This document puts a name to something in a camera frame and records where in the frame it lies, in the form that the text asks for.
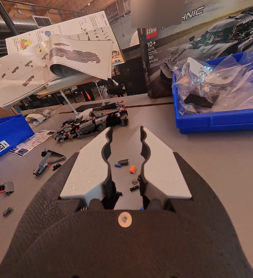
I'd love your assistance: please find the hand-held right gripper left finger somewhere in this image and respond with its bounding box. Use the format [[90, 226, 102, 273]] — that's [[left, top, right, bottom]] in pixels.
[[60, 127, 114, 209]]

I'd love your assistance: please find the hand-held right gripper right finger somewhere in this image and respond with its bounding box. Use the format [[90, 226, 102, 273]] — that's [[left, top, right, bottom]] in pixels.
[[139, 126, 192, 207]]

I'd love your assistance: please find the toy car model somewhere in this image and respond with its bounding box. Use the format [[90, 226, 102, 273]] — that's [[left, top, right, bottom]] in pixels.
[[54, 100, 129, 142]]

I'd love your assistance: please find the grey beam sub-assembly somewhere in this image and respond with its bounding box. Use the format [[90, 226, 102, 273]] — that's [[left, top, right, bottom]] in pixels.
[[33, 152, 52, 176]]

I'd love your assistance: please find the blue bin with square tag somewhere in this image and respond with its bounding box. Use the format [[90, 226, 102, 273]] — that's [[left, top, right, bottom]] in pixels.
[[0, 114, 35, 165]]

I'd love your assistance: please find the toy set box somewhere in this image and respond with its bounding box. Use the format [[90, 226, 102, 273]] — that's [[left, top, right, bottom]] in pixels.
[[137, 0, 253, 99]]

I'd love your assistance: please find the sticker sheet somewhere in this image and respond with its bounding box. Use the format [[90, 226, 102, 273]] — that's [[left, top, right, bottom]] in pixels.
[[8, 130, 57, 157]]

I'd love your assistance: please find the clear bag with paper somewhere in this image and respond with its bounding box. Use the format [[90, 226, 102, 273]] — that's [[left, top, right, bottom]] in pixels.
[[25, 109, 55, 127]]

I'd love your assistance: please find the plain blue bin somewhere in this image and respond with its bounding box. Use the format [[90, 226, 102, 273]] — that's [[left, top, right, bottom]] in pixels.
[[173, 52, 253, 133]]

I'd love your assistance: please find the grey panel with black connector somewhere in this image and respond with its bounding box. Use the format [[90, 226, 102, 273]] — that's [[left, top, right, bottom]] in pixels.
[[0, 182, 14, 194]]

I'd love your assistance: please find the white book stand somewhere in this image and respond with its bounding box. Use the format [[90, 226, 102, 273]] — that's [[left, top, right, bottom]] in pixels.
[[44, 63, 120, 119]]

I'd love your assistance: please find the tan background table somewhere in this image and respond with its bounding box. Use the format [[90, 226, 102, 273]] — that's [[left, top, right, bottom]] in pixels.
[[34, 86, 109, 97]]

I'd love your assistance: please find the cardboard box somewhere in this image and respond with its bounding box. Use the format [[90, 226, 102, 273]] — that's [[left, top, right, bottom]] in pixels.
[[0, 106, 17, 123]]

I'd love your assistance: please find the instruction booklet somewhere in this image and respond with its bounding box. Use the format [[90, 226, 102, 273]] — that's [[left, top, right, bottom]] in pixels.
[[0, 11, 125, 108]]

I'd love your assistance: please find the black column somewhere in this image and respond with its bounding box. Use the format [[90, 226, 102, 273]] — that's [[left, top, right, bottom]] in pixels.
[[0, 0, 19, 36]]

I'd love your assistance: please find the wall air vent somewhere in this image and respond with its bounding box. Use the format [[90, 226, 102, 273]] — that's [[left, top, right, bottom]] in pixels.
[[32, 15, 52, 27]]

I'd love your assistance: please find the silver ventilation duct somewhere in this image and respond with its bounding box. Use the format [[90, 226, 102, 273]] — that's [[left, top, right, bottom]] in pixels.
[[0, 14, 39, 33]]

